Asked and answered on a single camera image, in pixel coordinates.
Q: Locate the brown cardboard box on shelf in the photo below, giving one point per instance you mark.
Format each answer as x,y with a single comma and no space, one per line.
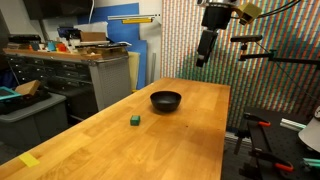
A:
92,36

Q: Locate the yellow sticky note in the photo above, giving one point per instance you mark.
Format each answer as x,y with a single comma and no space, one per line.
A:
28,159

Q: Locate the black clamp with orange handles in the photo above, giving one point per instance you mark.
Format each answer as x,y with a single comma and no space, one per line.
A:
262,151

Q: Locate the black bowl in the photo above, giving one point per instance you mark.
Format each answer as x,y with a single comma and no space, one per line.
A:
165,101

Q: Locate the grey plastic storage bin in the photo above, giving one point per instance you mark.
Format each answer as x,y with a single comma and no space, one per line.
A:
29,127

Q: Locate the cardboard box on bin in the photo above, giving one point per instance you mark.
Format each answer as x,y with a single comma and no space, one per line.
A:
28,88

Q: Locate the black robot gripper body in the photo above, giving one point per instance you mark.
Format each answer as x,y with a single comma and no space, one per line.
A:
217,13

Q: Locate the white lamp shade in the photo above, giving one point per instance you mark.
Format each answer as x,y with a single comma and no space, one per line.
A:
310,135

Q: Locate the black camera on stand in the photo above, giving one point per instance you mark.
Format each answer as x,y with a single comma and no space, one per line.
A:
270,55

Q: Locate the yellow-green wrist camera mount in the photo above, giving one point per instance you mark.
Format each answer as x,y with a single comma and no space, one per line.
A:
247,13

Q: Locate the yellow level tool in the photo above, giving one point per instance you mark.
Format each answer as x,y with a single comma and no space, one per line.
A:
137,21

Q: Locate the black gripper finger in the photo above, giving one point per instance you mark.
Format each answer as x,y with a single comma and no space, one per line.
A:
205,46

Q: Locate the grey perforated metal cabinet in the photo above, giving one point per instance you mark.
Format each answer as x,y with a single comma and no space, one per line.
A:
90,82

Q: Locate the green cube block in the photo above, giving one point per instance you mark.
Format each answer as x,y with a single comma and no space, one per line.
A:
135,120

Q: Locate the blue foam board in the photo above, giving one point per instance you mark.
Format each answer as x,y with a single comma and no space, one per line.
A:
117,31

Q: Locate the teal tray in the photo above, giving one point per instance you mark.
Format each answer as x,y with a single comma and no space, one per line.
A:
6,93

